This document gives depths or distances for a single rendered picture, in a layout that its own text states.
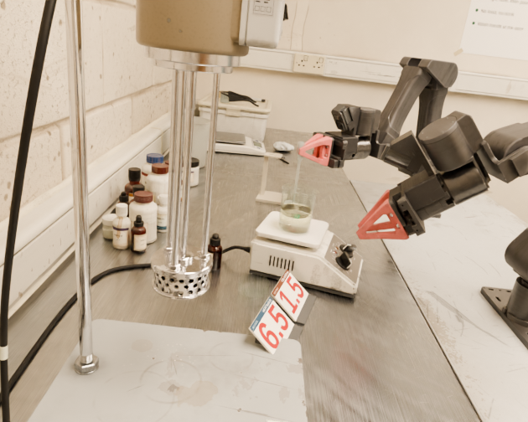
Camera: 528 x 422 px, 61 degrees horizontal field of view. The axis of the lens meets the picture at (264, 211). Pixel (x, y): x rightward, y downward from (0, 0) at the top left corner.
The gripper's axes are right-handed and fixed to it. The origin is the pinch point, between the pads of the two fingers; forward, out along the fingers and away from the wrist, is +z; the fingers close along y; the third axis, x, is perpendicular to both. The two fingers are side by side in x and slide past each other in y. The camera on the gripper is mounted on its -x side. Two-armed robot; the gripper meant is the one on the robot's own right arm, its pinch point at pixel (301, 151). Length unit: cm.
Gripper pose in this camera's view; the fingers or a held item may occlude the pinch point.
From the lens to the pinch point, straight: 103.1
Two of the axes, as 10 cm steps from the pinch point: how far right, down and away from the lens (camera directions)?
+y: 5.3, 3.6, -7.7
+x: -1.0, 9.3, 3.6
